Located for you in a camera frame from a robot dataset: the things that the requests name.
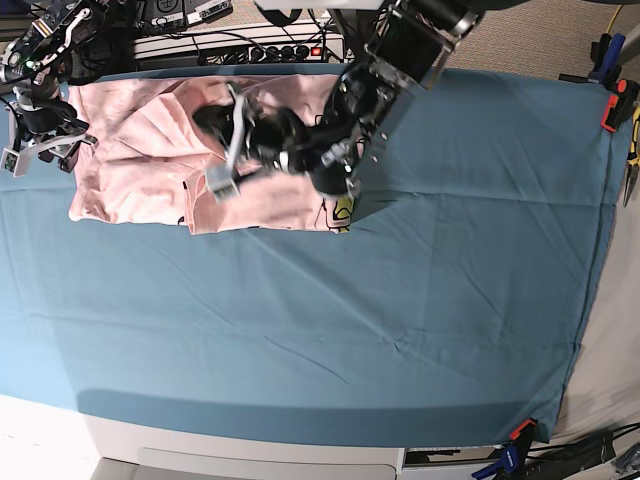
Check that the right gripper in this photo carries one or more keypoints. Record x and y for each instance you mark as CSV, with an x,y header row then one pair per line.
x,y
48,130

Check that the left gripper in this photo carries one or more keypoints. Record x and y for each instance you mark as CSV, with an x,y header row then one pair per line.
x,y
279,140

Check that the pink T-shirt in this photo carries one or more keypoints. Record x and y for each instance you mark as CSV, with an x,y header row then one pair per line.
x,y
149,162

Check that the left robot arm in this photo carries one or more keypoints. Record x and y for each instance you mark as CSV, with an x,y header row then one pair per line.
x,y
411,43

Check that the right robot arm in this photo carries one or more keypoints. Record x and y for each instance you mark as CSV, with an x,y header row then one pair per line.
x,y
56,50

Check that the white power strip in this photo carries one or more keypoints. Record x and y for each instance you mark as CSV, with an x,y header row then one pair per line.
x,y
316,51

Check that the teal table cloth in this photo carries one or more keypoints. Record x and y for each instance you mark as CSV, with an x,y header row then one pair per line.
x,y
452,310

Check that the blue black clamp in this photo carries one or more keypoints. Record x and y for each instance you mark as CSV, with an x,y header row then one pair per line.
x,y
605,57

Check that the orange black clamp upper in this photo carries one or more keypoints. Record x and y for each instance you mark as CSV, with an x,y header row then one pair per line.
x,y
620,105

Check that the orange blue clamp lower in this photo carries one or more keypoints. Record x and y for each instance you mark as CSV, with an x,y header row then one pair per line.
x,y
511,459

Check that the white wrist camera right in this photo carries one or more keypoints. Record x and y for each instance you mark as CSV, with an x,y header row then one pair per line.
x,y
14,162

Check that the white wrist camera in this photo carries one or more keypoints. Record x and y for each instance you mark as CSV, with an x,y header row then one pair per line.
x,y
221,182
14,162

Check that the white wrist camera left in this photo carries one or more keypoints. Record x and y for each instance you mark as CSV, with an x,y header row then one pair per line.
x,y
221,182

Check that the yellow handled pliers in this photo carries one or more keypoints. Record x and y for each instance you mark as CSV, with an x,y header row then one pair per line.
x,y
632,172

